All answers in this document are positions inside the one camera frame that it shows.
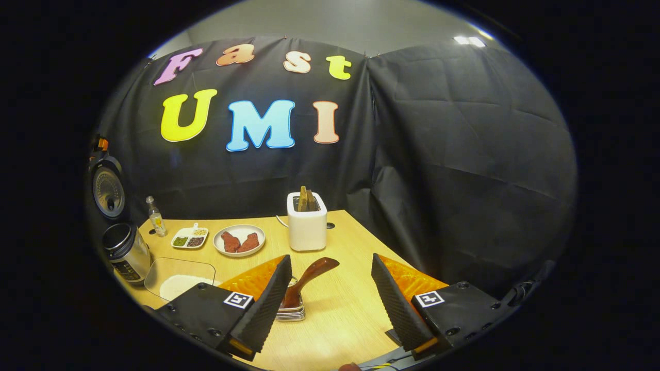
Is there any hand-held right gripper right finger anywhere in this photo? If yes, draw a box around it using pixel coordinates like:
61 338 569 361
370 252 508 361

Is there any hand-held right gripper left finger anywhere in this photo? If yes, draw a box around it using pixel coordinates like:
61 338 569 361
152 254 293 361

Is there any metal wire chopstick holder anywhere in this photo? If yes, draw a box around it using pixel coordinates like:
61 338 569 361
276 278 306 323

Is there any brown wooden spoon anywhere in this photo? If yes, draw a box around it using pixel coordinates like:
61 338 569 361
281 257 340 309

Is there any clear box of rice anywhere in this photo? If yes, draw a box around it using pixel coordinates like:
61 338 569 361
144 257 217 302

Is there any black rice cooker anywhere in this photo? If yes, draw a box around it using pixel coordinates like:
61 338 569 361
89 155 151 285

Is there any white round plate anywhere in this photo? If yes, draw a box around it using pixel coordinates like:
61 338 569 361
213 224 266 257

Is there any white utensil box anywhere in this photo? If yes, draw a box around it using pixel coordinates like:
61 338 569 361
287 192 328 252

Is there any small glass bottle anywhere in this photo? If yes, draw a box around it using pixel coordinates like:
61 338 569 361
145 196 168 238

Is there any white divided bean dish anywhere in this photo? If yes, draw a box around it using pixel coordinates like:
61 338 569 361
171 223 209 250

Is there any black backdrop cloth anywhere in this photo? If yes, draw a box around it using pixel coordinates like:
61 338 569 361
88 35 577 299

